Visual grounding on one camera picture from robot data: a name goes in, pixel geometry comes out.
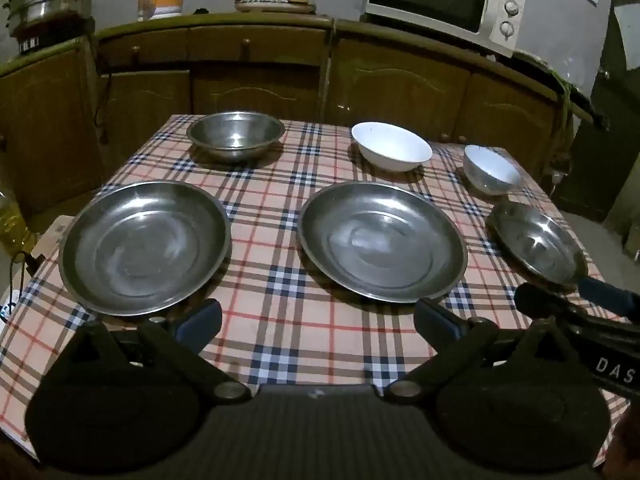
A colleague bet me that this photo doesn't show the steel steamer pot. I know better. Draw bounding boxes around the steel steamer pot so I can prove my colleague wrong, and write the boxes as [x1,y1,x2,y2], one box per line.
[2,0,96,38]

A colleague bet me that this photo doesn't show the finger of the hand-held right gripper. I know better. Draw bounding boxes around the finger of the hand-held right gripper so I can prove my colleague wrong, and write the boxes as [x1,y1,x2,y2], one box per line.
[514,282,601,333]
[578,276,640,320]

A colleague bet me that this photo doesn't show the wide white bowl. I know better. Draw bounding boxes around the wide white bowl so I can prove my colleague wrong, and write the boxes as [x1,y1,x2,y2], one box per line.
[351,121,433,173]

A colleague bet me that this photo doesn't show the cooking oil bottle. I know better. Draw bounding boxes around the cooking oil bottle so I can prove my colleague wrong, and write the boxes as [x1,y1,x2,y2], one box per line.
[0,187,38,261]

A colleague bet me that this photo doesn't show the black power cable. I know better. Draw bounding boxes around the black power cable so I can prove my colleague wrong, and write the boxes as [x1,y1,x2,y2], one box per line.
[92,55,113,146]

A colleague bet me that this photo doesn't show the dark long rod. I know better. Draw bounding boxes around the dark long rod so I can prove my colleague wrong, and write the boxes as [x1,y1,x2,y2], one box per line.
[570,87,608,128]

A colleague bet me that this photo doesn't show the deep white bowl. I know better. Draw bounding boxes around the deep white bowl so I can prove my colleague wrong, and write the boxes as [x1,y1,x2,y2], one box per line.
[462,144,522,196]

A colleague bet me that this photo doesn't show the cardboard box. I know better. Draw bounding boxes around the cardboard box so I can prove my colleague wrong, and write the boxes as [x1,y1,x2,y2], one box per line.
[30,215,76,281]

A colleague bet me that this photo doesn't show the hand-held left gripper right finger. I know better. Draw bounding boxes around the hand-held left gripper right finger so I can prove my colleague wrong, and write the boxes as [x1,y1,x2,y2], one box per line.
[384,298,577,404]

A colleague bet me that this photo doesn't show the small steel plate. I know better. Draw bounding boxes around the small steel plate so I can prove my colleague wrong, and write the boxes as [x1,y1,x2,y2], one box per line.
[486,200,590,292]

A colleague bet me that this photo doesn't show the dark green door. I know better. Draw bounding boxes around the dark green door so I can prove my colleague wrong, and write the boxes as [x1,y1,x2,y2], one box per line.
[552,5,640,266]

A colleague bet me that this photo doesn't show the green vegetable stalks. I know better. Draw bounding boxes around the green vegetable stalks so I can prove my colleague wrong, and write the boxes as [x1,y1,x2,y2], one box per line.
[515,50,576,111]

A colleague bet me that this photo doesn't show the white paper sheet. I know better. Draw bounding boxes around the white paper sheet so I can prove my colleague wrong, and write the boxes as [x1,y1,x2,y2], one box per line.
[620,2,640,68]

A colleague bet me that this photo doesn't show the wooden cabinet with arched doors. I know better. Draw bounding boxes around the wooden cabinet with arched doors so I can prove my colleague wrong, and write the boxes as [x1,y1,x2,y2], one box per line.
[325,17,608,181]

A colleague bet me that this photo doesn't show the steel bowl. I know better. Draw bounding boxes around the steel bowl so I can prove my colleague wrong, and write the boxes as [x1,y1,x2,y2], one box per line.
[186,111,286,162]

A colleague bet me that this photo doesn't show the large steel plate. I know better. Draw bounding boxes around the large steel plate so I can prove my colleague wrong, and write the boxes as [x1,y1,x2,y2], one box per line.
[57,180,232,317]
[297,181,468,303]

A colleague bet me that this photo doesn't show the plaid tablecloth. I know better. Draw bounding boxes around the plaid tablecloth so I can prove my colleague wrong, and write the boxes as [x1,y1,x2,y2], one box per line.
[0,114,632,456]

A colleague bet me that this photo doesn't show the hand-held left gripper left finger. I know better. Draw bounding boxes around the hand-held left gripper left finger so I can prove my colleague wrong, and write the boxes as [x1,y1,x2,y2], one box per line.
[61,298,252,404]

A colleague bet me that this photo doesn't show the wooden corner cabinet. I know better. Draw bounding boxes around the wooden corner cabinet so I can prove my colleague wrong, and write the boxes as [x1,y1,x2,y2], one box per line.
[0,35,108,221]

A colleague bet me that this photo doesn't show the black stove burner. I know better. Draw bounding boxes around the black stove burner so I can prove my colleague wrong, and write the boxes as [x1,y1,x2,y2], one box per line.
[10,17,96,56]

